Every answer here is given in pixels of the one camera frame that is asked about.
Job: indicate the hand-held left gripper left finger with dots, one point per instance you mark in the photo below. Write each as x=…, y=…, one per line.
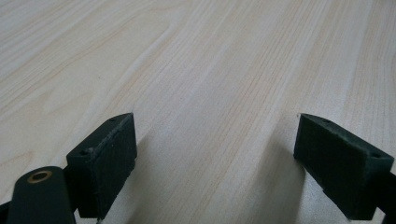
x=101, y=165

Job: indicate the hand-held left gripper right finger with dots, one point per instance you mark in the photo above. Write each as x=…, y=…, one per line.
x=339, y=168

